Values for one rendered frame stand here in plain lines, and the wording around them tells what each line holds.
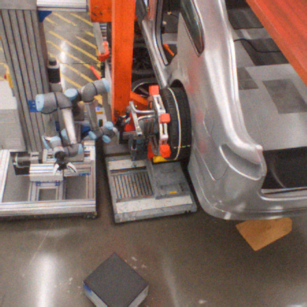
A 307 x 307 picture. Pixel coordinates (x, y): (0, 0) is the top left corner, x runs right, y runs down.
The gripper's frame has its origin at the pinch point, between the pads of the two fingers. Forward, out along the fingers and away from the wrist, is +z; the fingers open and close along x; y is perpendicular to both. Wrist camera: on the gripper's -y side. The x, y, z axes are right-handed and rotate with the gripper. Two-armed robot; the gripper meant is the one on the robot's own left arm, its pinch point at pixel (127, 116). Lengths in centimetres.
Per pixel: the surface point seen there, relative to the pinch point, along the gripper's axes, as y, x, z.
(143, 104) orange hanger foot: 7.0, -1.6, 30.2
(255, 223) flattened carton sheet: 82, 144, 23
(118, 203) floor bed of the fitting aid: 75, 22, -42
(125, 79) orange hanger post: -27.0, -14.3, 14.4
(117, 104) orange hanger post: 2.3, -18.9, 9.8
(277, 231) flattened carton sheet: 82, 166, 28
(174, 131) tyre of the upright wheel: -21, 53, -9
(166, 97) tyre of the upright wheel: -34.6, 33.0, 9.1
